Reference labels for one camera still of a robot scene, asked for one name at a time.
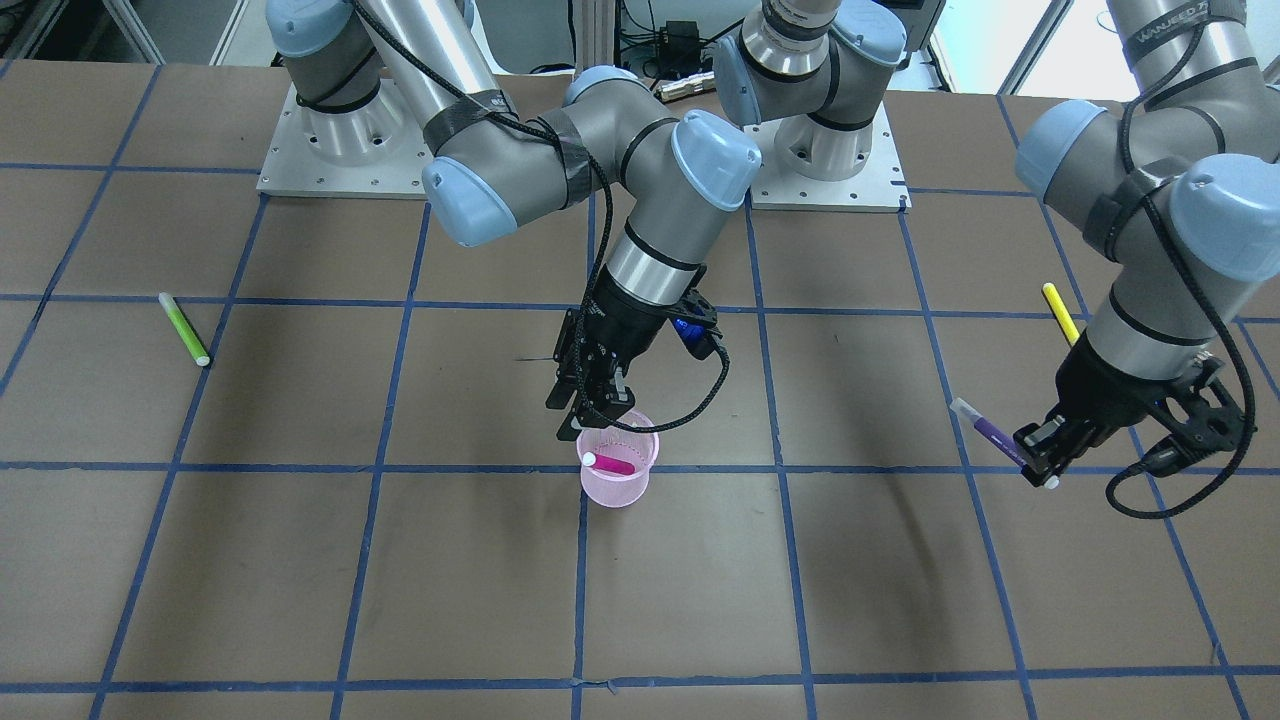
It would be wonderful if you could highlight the green highlighter pen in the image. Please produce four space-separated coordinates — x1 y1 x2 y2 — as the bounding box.
157 292 212 368

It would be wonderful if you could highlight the pink mesh cup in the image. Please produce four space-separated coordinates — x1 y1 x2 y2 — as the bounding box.
576 425 660 509

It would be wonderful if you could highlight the purple highlighter pen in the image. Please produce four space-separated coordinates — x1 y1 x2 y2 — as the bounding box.
948 397 1060 489

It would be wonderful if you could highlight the yellow highlighter pen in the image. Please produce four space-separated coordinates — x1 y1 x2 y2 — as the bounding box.
1041 282 1082 347

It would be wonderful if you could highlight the pink highlighter pen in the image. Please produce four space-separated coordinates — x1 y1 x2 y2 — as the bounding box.
580 452 637 477

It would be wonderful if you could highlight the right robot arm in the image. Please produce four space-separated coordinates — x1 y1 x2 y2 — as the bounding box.
265 1 762 441

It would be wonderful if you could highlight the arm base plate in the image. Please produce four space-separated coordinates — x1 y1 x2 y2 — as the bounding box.
256 79 433 201
744 105 913 213

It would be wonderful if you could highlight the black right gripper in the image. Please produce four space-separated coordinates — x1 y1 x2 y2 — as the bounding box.
547 270 723 442

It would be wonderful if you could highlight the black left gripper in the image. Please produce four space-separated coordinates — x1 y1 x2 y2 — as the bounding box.
1012 337 1251 488

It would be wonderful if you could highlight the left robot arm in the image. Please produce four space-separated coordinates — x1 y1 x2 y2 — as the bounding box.
1015 1 1277 486

